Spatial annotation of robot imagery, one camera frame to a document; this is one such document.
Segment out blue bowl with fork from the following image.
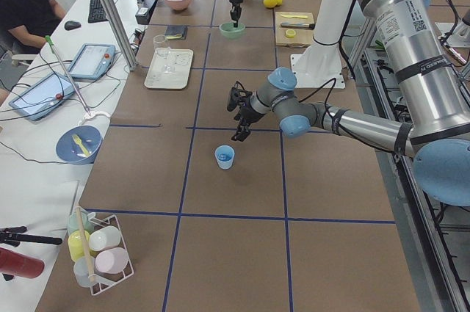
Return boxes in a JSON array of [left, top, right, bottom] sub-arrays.
[[56, 126, 102, 165]]

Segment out clear glass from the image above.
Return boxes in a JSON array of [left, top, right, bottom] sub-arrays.
[[153, 35, 174, 73]]

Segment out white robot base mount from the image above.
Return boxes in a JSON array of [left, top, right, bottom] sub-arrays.
[[291, 0, 354, 89]]

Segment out green bowl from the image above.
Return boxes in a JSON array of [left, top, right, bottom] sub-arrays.
[[219, 22, 245, 40]]

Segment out person in black shirt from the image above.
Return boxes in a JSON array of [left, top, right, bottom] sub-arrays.
[[1, 0, 66, 54]]

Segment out aluminium frame post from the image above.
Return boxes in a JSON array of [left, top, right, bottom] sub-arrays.
[[101, 0, 138, 71]]

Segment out light blue cup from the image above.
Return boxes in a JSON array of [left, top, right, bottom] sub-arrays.
[[214, 145, 235, 170]]

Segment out grey yellow cloth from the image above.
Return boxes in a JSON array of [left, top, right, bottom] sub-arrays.
[[164, 25, 187, 40]]

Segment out white wire cup rack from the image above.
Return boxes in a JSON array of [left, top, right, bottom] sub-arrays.
[[67, 206, 134, 296]]

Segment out yellow plastic knife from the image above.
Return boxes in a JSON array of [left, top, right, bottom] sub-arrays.
[[280, 14, 309, 20]]

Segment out teach pendant tablet far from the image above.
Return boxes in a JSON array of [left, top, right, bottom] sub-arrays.
[[68, 43, 116, 81]]

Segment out wooden cutting board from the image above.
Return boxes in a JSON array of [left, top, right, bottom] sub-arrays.
[[275, 12, 315, 47]]

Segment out black keyboard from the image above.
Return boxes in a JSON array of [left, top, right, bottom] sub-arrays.
[[87, 0, 108, 23]]

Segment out teach pendant tablet near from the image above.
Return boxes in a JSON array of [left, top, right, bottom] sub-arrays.
[[8, 73, 75, 121]]

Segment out red bottle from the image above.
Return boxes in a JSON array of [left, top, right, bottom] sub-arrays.
[[1, 248, 45, 281]]

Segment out teach pendant tablet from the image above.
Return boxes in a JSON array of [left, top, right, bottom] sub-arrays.
[[8, 73, 75, 121], [68, 43, 116, 81]]

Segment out black computer mouse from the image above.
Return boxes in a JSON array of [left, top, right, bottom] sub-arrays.
[[64, 21, 82, 31]]

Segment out half lemon slice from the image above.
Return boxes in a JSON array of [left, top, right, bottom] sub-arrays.
[[284, 29, 296, 39]]

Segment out cream bear tray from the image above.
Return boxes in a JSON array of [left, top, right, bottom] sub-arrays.
[[144, 48, 194, 90]]

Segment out steel muddler black cap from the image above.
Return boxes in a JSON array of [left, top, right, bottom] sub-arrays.
[[280, 22, 316, 30]]

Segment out yellow lemon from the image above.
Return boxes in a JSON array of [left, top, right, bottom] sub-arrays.
[[263, 0, 278, 9]]

